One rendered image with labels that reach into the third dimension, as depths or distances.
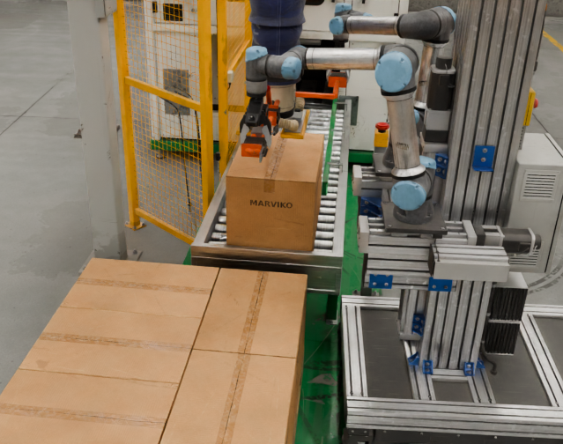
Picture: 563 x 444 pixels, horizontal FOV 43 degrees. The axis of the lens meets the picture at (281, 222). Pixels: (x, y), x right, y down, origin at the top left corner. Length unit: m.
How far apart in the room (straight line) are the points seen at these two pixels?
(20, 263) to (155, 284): 1.53
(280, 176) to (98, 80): 1.22
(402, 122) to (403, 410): 1.24
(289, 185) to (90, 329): 1.03
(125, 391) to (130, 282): 0.71
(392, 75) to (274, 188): 1.03
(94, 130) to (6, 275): 1.04
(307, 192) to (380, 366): 0.84
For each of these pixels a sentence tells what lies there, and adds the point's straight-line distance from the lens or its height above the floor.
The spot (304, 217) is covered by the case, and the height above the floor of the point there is 0.77.
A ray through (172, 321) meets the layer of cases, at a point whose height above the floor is 0.54.
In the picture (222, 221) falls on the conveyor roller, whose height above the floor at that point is 0.53.
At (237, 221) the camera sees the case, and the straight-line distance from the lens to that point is 3.26.
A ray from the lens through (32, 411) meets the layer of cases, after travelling 2.61.
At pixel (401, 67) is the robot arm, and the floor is 1.64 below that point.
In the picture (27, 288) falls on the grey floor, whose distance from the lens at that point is 4.29.
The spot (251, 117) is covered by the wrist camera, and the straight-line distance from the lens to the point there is 2.49.
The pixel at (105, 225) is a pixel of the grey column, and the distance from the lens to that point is 4.23.
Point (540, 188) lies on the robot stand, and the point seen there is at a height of 1.14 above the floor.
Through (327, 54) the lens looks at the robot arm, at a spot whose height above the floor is 1.61.
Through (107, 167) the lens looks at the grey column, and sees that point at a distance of 4.06.
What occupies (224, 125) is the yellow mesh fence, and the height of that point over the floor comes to 0.74.
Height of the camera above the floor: 2.24
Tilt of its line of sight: 28 degrees down
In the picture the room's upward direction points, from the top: 2 degrees clockwise
